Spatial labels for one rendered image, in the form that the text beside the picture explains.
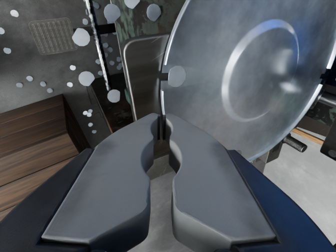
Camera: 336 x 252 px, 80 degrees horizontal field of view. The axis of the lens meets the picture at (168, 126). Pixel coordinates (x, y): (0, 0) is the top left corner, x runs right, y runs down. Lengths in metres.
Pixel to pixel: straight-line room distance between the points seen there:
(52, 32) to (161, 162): 0.56
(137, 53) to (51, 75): 0.83
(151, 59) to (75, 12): 0.78
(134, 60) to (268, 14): 0.16
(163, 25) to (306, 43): 0.20
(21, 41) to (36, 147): 0.43
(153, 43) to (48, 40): 0.63
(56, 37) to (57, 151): 0.37
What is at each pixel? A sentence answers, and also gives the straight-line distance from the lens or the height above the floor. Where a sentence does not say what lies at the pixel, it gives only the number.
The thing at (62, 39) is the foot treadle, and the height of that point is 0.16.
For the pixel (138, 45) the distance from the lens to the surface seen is 0.20.
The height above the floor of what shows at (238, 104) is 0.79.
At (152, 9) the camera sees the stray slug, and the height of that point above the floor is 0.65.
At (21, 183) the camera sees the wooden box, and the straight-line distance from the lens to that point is 0.83.
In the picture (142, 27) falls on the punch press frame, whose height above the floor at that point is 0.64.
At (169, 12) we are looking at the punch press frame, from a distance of 0.36.
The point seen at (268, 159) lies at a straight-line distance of 0.51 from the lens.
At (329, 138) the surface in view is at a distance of 0.33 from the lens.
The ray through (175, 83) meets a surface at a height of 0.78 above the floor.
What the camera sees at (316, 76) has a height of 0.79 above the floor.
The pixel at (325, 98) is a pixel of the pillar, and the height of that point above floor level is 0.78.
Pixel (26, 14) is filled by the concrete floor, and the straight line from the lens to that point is 0.97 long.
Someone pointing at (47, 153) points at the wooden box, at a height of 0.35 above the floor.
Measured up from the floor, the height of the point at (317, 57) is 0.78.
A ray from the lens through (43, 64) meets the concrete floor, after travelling 0.99.
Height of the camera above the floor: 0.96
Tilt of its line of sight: 49 degrees down
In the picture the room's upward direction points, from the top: 138 degrees clockwise
